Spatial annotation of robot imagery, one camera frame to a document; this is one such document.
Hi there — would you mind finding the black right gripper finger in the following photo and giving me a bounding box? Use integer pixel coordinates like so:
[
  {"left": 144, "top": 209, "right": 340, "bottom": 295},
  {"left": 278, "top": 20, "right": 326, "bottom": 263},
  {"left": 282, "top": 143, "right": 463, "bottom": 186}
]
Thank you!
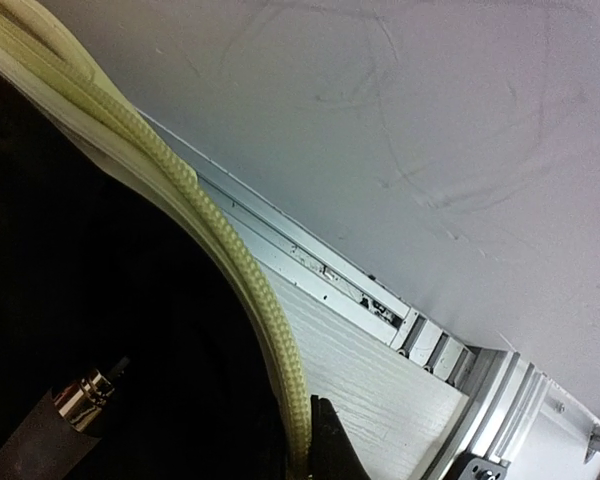
[{"left": 308, "top": 395, "right": 370, "bottom": 480}]

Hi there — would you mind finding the pale yellow hard-shell suitcase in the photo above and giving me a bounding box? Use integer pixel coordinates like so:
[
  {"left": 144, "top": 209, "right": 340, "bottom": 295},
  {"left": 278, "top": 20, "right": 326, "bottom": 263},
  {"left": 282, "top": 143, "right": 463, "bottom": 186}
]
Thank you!
[{"left": 0, "top": 1, "right": 311, "bottom": 479}]

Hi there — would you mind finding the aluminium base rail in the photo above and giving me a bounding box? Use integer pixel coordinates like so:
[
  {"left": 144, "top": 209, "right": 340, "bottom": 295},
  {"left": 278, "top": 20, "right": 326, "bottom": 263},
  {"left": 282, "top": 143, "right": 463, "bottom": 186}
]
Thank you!
[{"left": 157, "top": 125, "right": 600, "bottom": 474}]

